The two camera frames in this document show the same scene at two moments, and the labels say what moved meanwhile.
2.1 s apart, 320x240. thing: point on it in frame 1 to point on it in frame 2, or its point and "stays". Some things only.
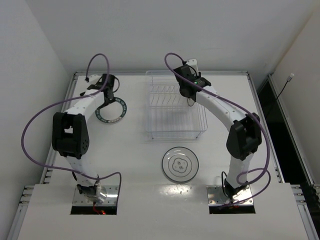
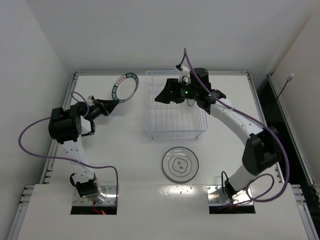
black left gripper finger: [107, 102] stays
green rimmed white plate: [112, 112] to [125, 87]
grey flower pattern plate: [180, 164] stays
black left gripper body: [109, 97] to [102, 107]
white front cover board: [163, 212] stays
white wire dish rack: [169, 114] stays
